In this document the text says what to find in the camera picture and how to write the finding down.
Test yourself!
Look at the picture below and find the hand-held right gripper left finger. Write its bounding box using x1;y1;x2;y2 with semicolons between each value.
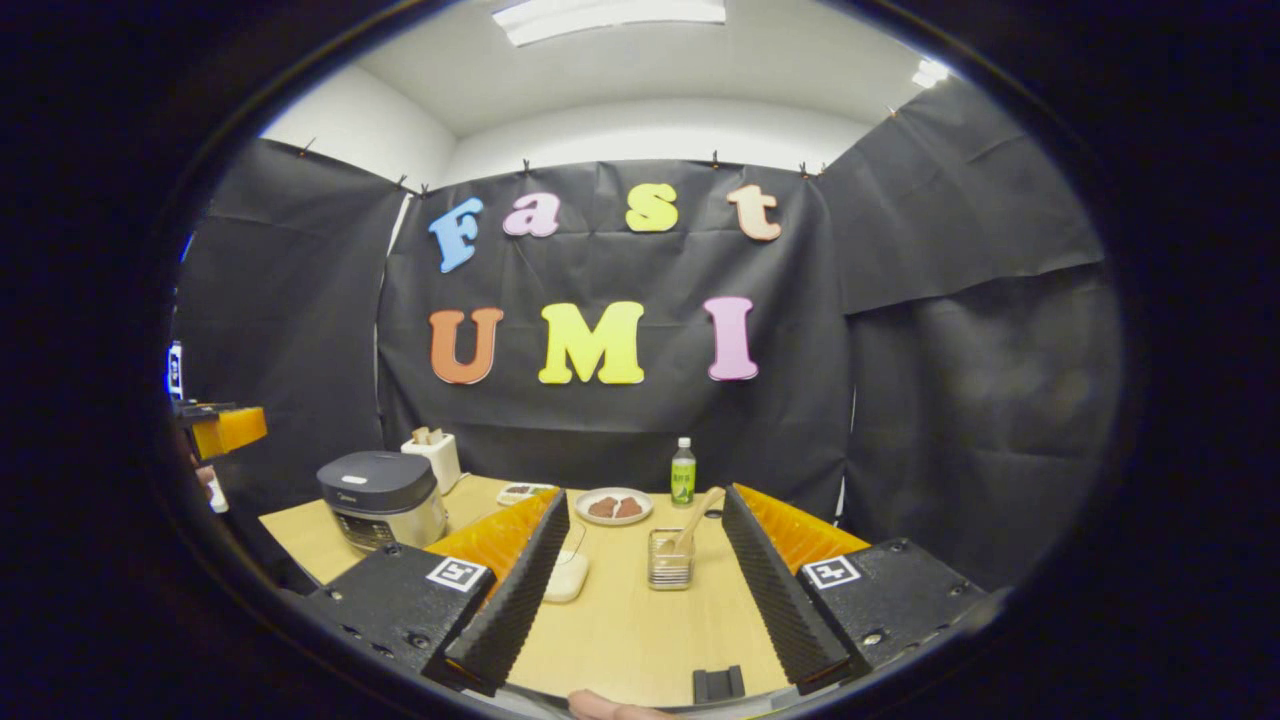
300;488;572;697

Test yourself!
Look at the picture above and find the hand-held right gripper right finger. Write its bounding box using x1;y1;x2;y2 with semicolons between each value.
721;483;991;698

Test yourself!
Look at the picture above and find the clear container of rice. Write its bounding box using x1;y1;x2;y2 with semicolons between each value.
543;520;591;604

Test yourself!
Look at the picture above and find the wooden spoon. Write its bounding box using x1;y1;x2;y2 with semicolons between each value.
655;487;728;566

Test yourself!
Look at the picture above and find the dark grey rice cooker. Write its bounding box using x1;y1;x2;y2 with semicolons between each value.
316;450;449;556

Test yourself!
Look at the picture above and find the white round plate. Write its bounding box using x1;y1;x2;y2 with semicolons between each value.
575;487;655;527

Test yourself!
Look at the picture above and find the green drink bottle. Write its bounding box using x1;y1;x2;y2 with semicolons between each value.
670;437;698;508

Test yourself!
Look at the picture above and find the white toaster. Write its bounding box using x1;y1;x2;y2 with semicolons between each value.
401;427;463;495

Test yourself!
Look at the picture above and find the black backdrop cloth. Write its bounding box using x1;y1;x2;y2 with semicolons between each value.
170;80;1126;591

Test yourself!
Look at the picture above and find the large ceiling light panel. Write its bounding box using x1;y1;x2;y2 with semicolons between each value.
490;0;728;48

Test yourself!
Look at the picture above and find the small black bracket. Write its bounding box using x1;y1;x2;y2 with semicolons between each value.
693;665;746;704

